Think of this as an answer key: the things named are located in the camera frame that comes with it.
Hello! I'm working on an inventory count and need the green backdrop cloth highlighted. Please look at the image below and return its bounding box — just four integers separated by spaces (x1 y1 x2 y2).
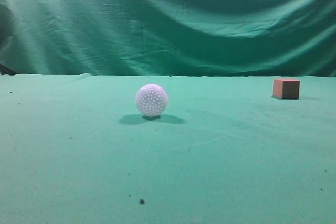
1 0 335 77

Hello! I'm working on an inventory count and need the green table cloth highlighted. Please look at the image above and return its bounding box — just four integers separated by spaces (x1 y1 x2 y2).
1 74 335 223

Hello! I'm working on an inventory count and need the red cube block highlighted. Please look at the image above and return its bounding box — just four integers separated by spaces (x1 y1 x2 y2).
272 78 300 100

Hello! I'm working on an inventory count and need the white dimpled ball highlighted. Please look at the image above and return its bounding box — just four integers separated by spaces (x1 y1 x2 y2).
135 84 169 117

